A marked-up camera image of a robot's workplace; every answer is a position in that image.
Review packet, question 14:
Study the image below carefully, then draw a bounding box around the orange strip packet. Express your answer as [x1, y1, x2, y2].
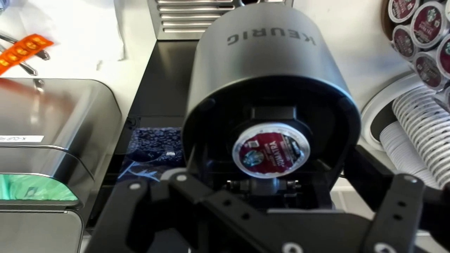
[0, 34, 53, 76]

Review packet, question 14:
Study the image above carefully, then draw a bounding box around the stack of white cup lids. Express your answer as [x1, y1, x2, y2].
[361, 75, 450, 190]

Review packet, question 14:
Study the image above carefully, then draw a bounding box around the stainless steel canister box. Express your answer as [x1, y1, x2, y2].
[0, 78, 122, 253]

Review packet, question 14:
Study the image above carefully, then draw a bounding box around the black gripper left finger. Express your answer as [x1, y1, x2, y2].
[86, 173, 281, 253]

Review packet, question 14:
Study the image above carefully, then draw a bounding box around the black silver Keurig coffee machine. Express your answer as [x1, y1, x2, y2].
[121, 3, 360, 209]

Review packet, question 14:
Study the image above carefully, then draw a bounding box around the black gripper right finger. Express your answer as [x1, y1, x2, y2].
[343, 145, 450, 253]

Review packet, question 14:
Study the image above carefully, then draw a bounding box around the wire pod carousel rack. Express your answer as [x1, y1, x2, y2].
[381, 0, 450, 92]

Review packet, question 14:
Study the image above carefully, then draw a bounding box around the white coffee pod red lid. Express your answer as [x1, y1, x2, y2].
[232, 123, 312, 179]

